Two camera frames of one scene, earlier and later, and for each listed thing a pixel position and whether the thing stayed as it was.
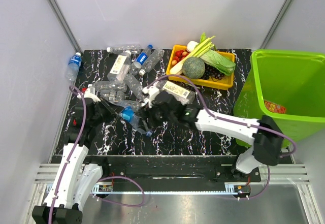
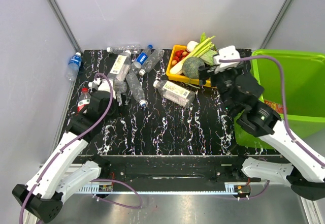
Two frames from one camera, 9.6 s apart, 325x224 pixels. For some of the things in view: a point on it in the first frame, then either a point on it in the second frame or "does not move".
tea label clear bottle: x=185 y=94 does not move
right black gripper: x=154 y=123 -> x=214 y=75
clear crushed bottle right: x=151 y=61 does not move
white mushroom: x=191 y=45 does not move
